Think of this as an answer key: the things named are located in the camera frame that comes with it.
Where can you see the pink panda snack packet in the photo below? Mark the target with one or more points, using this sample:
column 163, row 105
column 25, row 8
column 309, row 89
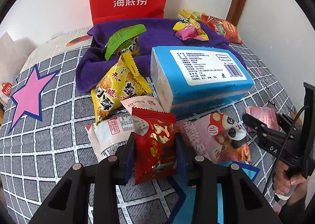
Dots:
column 209, row 138

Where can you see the person's right hand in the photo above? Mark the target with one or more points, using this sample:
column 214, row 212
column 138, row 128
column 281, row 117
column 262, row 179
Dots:
column 283, row 182

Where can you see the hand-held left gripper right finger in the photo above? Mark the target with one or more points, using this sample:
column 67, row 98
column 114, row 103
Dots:
column 182, row 165

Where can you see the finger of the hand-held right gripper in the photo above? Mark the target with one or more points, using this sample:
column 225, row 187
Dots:
column 283, row 119
column 253, row 122

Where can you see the red snack packet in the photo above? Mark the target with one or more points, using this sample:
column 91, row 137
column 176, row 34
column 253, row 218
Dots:
column 155, row 145

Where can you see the purple towel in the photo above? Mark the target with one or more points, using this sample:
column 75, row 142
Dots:
column 160, row 29

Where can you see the person's right forearm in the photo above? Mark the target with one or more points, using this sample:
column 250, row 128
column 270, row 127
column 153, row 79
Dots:
column 297, row 204

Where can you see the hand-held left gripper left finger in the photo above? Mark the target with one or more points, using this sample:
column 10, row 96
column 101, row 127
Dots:
column 129, row 162

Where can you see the white plastic bag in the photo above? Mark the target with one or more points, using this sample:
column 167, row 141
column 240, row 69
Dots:
column 9, row 49

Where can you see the yellow chip bag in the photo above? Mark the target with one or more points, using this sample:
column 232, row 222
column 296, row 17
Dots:
column 189, row 13

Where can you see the yellow rice cracker packet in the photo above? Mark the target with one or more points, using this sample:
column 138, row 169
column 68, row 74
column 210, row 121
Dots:
column 115, row 86

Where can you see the green snack packet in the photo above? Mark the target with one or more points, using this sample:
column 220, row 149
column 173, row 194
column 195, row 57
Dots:
column 123, row 38

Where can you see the grey checkered tablecloth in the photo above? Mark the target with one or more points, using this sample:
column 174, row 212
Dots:
column 61, row 128

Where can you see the blue tissue pack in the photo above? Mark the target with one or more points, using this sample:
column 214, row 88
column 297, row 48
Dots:
column 167, row 66

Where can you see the orange chip bag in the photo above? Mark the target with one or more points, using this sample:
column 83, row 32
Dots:
column 226, row 29

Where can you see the white snack packet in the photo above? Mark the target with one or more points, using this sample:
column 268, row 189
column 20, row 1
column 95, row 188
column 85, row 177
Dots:
column 110, row 130

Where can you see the yellow fries snack packet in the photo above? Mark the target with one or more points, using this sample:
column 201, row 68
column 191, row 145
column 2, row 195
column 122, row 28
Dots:
column 181, row 24

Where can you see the pink peach snack packet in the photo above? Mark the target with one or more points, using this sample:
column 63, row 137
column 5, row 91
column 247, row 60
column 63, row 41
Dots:
column 262, row 115

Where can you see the light pink snowflake snack packet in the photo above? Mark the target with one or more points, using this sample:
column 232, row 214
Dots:
column 145, row 103

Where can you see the magenta snack packet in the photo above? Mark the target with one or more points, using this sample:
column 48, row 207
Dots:
column 188, row 32

